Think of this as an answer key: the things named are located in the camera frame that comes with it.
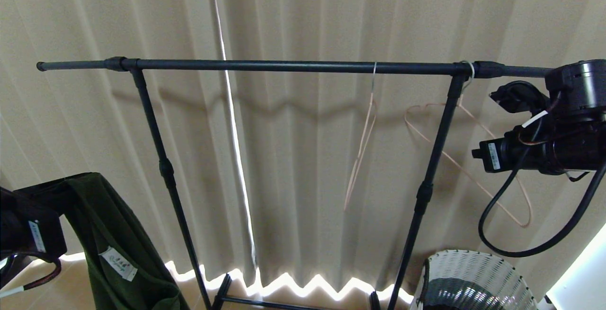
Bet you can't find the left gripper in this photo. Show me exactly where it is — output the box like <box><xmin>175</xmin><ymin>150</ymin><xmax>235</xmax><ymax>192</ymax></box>
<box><xmin>0</xmin><ymin>187</ymin><xmax>68</xmax><ymax>261</ymax></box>

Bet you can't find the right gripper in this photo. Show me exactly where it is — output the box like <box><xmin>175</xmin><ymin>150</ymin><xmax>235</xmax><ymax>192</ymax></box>
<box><xmin>472</xmin><ymin>123</ymin><xmax>606</xmax><ymax>177</ymax></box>

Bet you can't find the pink clothes hanger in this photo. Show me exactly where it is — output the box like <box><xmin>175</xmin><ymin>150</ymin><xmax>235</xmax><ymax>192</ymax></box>
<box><xmin>404</xmin><ymin>62</ymin><xmax>533</xmax><ymax>229</ymax></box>
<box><xmin>343</xmin><ymin>62</ymin><xmax>378</xmax><ymax>212</ymax></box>

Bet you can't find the green printed shirt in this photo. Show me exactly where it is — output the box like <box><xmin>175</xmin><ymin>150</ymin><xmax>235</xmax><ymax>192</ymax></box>
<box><xmin>14</xmin><ymin>173</ymin><xmax>190</xmax><ymax>310</ymax></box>

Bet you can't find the white laundry basket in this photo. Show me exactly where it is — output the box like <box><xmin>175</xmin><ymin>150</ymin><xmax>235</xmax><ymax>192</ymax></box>
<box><xmin>410</xmin><ymin>249</ymin><xmax>540</xmax><ymax>310</ymax></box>

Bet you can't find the black clothes rack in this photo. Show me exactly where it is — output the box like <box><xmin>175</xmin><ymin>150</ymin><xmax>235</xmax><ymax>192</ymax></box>
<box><xmin>37</xmin><ymin>57</ymin><xmax>555</xmax><ymax>310</ymax></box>

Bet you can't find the beige curtain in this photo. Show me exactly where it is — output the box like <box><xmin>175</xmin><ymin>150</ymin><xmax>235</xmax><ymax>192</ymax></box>
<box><xmin>0</xmin><ymin>0</ymin><xmax>606</xmax><ymax>301</ymax></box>

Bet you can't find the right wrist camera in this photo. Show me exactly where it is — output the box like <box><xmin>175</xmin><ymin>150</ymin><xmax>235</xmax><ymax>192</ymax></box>
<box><xmin>489</xmin><ymin>80</ymin><xmax>552</xmax><ymax>115</ymax></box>

